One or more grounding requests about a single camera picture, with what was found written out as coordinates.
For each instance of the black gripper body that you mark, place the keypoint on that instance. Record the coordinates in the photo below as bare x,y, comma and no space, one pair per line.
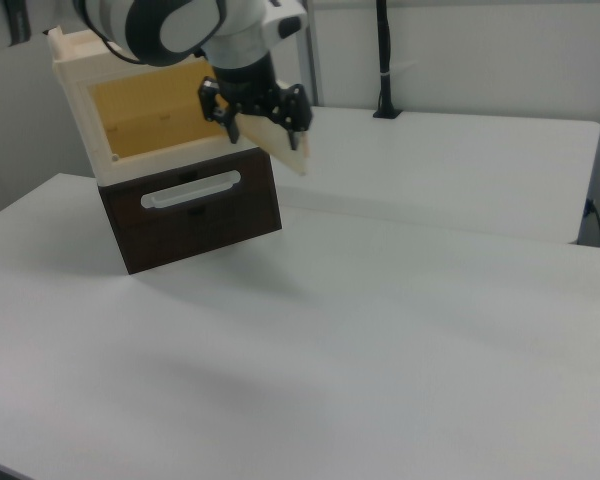
247,82

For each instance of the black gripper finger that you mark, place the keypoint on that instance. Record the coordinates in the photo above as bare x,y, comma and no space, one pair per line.
294,107
211,100

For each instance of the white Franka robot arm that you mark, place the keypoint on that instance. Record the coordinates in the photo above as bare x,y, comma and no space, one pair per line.
180,25

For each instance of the cream plastic cabinet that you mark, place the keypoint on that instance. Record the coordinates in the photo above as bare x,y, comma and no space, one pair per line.
100,115

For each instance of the dark brown wooden drawer box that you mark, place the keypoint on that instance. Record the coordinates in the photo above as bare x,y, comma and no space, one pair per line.
205,230

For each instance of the dark hanging object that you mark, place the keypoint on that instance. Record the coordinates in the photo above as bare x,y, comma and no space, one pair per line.
21,20

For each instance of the black camera pole with base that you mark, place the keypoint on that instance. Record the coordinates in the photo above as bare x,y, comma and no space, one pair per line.
384,55

